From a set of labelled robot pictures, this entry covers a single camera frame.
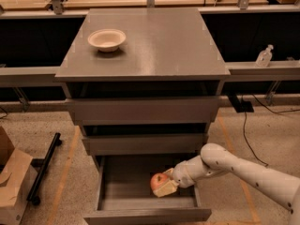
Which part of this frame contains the black floor cable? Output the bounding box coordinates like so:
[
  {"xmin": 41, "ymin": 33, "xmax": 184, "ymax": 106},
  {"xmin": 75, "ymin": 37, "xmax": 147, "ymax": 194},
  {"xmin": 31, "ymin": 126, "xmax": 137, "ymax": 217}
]
[{"xmin": 241, "ymin": 94, "xmax": 300, "ymax": 167}]

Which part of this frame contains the clear sanitizer pump bottle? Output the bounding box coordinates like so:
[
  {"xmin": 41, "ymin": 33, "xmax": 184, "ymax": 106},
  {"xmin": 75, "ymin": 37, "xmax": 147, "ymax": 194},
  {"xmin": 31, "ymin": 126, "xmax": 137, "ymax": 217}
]
[{"xmin": 255, "ymin": 44, "xmax": 274, "ymax": 68}]

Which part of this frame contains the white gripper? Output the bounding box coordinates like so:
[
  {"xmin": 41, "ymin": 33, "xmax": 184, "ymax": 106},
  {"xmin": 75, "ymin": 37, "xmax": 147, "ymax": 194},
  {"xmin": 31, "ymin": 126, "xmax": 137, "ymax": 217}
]
[{"xmin": 152, "ymin": 156, "xmax": 226, "ymax": 198}]

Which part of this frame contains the grey top drawer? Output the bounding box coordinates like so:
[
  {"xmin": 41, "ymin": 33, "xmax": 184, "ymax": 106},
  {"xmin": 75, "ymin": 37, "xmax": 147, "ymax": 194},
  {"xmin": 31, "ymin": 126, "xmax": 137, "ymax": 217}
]
[{"xmin": 67, "ymin": 97, "xmax": 218, "ymax": 126}]

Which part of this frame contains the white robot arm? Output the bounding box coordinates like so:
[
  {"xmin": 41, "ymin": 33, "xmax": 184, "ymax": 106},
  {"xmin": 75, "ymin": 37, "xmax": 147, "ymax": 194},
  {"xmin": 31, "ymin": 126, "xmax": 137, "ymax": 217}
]
[{"xmin": 150, "ymin": 143, "xmax": 300, "ymax": 225}]

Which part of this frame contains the grey drawer cabinet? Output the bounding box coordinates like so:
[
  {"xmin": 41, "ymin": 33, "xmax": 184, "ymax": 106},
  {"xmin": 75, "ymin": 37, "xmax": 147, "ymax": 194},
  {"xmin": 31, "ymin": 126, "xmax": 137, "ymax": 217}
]
[{"xmin": 55, "ymin": 7, "xmax": 230, "ymax": 157}]

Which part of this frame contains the black metal bar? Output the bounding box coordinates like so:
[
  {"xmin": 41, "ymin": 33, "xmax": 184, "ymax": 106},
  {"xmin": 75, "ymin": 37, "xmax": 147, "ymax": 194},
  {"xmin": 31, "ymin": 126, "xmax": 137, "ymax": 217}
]
[{"xmin": 27, "ymin": 133, "xmax": 62, "ymax": 206}]

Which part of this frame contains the grey middle drawer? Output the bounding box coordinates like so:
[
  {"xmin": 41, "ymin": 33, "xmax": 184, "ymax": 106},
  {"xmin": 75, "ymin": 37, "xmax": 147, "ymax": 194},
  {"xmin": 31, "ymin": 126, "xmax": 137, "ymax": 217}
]
[{"xmin": 82, "ymin": 133, "xmax": 208, "ymax": 156}]

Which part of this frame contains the red apple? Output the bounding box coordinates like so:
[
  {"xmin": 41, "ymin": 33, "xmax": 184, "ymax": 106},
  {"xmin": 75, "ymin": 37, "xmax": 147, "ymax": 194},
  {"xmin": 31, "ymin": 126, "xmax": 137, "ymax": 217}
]
[{"xmin": 150, "ymin": 173, "xmax": 169, "ymax": 190}]

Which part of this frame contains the white paper bowl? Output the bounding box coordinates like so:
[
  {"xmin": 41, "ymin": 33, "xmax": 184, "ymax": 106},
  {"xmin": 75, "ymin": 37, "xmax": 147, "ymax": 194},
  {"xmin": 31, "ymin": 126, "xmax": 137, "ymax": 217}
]
[{"xmin": 87, "ymin": 29, "xmax": 127, "ymax": 53}]

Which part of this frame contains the grey metal rail frame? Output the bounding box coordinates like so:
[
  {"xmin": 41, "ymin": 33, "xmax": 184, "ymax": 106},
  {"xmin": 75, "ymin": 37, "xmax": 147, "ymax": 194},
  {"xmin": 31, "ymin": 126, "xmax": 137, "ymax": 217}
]
[{"xmin": 1, "ymin": 7, "xmax": 299, "ymax": 86}]

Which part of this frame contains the brown cardboard box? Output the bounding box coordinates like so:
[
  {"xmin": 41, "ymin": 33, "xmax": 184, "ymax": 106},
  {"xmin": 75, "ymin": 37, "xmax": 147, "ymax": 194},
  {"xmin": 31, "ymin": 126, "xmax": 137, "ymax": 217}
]
[{"xmin": 0, "ymin": 127, "xmax": 37, "ymax": 225}]

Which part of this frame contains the black floor power box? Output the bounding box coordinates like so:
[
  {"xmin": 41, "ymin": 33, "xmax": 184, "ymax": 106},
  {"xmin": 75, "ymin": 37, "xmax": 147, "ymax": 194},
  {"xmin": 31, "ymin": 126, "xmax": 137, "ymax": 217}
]
[{"xmin": 227, "ymin": 94, "xmax": 254, "ymax": 113}]

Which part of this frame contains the grey open bottom drawer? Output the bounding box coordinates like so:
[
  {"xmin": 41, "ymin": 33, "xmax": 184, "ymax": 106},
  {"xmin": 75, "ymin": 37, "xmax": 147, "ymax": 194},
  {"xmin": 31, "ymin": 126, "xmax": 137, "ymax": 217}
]
[{"xmin": 83, "ymin": 154, "xmax": 211, "ymax": 225}]

